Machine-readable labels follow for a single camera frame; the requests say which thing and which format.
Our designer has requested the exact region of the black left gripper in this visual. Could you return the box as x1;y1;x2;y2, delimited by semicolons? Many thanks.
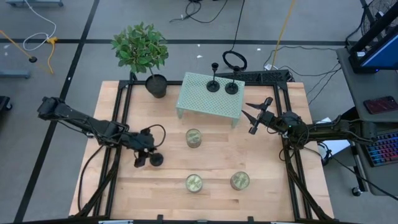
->
129;129;158;169

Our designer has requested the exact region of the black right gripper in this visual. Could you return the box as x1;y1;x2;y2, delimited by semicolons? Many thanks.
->
241;96;282;135

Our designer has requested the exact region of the black perforated metal rack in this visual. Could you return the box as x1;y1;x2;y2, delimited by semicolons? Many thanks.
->
216;69;292;84

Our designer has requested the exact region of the mint green perforated metal shelf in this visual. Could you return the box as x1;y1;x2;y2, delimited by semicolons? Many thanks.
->
175;72;246;129

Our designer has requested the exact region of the white paper sheet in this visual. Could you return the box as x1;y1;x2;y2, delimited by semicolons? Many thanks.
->
317;116;352;158

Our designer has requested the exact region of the green tree in black pot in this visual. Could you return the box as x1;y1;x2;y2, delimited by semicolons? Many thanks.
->
111;21;170;99

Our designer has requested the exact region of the grey equipment cart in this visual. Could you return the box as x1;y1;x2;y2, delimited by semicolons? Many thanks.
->
335;46;398;197

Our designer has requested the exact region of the dark red smartphone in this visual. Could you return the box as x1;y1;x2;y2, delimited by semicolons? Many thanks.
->
363;95;398;115

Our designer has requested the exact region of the backlit rainbow keyboard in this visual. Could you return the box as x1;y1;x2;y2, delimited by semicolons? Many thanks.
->
365;130;398;167

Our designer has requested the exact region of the monitor with blue screen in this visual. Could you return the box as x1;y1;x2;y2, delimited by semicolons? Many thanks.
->
348;9;398;74

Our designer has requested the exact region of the grey furniture base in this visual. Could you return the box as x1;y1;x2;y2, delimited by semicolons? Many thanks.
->
5;0;65;7
0;70;31;79

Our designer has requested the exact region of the black floor fan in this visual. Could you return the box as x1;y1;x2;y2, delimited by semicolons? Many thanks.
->
362;0;398;41

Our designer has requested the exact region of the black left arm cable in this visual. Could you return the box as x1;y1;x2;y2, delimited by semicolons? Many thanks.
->
145;124;167;149

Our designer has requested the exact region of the coiled black floor cable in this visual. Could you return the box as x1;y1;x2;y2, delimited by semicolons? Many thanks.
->
221;0;248;72

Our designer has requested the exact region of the black aluminium table frame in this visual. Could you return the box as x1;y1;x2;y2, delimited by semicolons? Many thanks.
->
74;79;335;223

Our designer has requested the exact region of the black hanging arm cable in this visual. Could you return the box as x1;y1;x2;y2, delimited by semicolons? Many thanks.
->
76;144;105;213

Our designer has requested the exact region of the yellow hanging cord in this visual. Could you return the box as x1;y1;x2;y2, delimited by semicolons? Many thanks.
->
270;0;296;70

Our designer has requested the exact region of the yellow floor cable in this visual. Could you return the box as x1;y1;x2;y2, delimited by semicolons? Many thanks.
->
46;36;59;75

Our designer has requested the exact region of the orange cord with black disc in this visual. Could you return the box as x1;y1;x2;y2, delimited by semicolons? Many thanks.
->
0;29;38;63

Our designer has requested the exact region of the white floor cable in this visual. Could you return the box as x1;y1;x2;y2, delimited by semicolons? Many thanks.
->
22;0;57;52

